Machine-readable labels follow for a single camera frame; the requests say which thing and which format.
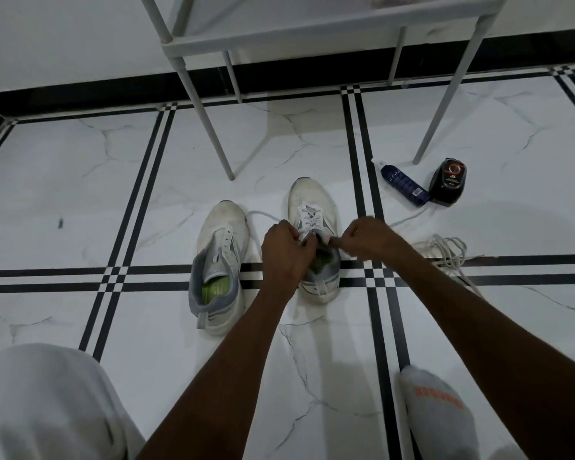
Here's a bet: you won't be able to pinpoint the person's right hand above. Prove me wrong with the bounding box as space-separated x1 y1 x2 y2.
330 216 408 268

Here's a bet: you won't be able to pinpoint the person's left hand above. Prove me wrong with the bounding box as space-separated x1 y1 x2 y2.
261 220 319 302

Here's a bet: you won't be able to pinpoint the white shoelace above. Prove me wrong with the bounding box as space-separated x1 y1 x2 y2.
410 233 485 298
247 201 430 245

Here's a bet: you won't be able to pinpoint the white sneaker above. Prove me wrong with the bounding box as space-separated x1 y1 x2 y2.
287 176 342 305
188 199 250 336

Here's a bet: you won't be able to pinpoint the person's left forearm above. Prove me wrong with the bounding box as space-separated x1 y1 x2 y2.
136 282 298 460

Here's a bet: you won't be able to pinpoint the person's right forearm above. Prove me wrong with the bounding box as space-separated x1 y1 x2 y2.
388 246 575 460

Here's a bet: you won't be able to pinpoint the black shoe polish container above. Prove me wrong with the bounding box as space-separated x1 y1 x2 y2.
429 157 468 206

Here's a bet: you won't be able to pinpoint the grey metal shelf rack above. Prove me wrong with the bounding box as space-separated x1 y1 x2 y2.
137 0 509 181

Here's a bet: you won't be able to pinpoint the dark blue spray bottle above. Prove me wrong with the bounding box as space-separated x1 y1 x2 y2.
371 157 432 208

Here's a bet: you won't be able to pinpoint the white sock with orange print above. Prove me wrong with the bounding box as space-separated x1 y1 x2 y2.
398 364 482 460

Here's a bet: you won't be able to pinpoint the white shorts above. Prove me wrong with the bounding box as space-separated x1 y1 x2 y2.
0 343 147 460

